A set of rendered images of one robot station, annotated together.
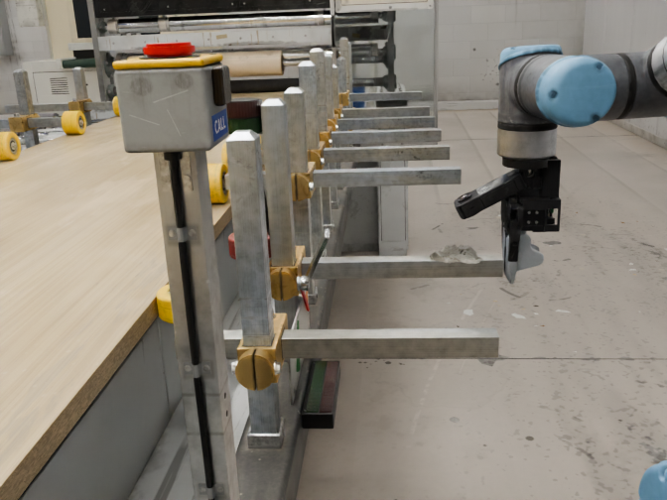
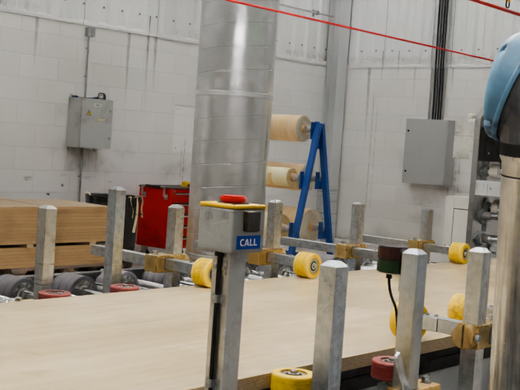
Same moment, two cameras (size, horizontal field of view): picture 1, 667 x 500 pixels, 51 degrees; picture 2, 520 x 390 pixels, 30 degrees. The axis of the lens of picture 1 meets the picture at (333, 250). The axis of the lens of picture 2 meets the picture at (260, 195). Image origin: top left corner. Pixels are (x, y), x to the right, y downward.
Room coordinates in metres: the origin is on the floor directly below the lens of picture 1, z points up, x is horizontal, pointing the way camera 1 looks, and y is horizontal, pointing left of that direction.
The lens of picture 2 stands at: (-0.54, -0.75, 1.31)
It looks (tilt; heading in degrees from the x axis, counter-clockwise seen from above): 3 degrees down; 36
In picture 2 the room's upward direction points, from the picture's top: 4 degrees clockwise
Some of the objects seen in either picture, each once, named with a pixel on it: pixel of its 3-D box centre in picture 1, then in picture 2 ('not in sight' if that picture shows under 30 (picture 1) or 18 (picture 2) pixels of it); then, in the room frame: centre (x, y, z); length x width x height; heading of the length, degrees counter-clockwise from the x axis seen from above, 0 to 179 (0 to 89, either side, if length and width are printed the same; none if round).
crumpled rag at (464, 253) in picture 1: (456, 250); not in sight; (1.10, -0.20, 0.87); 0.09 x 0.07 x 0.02; 85
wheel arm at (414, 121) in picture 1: (349, 123); not in sight; (2.12, -0.07, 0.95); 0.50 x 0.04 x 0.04; 85
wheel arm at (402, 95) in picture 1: (358, 96); not in sight; (2.87, -0.13, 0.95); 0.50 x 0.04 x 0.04; 85
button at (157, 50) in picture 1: (170, 54); (233, 201); (0.58, 0.12, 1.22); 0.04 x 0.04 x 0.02
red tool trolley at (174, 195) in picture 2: not in sight; (174, 223); (7.26, 6.12, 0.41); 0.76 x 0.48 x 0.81; 1
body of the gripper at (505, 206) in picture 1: (528, 193); not in sight; (1.10, -0.32, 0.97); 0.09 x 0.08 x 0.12; 85
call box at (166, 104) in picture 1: (175, 105); (231, 228); (0.58, 0.12, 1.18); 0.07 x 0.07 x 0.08; 85
